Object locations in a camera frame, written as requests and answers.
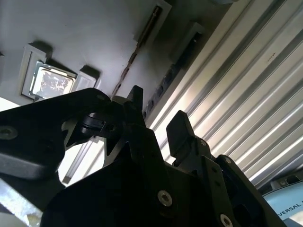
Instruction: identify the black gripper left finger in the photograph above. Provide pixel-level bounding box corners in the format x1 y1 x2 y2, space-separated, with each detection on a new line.
0 85 176 215

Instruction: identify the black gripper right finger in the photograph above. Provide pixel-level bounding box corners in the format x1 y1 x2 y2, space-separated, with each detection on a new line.
166 110 287 227

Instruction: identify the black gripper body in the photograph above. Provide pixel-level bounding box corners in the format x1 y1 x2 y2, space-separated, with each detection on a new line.
40 151 222 227

